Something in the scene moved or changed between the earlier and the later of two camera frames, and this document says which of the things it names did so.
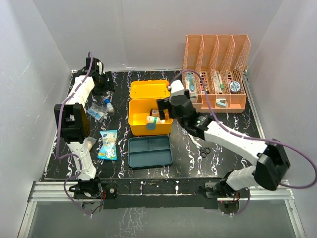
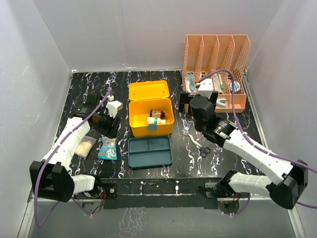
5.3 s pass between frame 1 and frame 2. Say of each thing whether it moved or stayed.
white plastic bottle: stayed
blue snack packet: stayed
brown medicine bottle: stayed
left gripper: moved
